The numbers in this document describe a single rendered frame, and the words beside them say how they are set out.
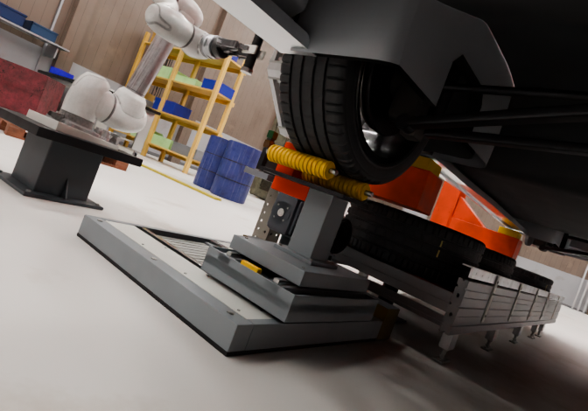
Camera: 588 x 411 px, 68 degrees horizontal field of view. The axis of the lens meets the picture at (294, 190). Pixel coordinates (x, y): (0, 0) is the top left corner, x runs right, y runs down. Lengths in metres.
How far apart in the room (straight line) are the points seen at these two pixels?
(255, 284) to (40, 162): 1.28
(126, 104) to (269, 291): 1.42
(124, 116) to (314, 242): 1.32
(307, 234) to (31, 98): 5.59
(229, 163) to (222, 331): 4.89
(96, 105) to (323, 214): 1.31
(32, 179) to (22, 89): 4.51
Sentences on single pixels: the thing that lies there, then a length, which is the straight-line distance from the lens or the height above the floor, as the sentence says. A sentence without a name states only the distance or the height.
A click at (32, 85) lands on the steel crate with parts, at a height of 0.50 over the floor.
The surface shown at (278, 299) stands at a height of 0.14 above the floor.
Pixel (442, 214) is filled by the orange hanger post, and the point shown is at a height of 0.67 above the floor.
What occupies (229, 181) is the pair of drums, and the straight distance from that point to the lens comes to 5.87.
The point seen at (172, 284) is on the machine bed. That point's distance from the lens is 1.24.
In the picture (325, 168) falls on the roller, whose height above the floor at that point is 0.51.
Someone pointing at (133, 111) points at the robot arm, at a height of 0.50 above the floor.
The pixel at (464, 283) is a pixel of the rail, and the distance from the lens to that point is 1.77.
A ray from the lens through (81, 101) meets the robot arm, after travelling 2.25.
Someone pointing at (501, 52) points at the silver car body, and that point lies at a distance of 1.54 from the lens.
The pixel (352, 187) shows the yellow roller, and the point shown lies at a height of 0.49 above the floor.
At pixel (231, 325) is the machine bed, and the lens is 1.07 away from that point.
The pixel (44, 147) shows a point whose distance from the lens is 2.21.
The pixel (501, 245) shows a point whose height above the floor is 0.59.
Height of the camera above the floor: 0.41
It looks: level
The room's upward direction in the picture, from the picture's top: 21 degrees clockwise
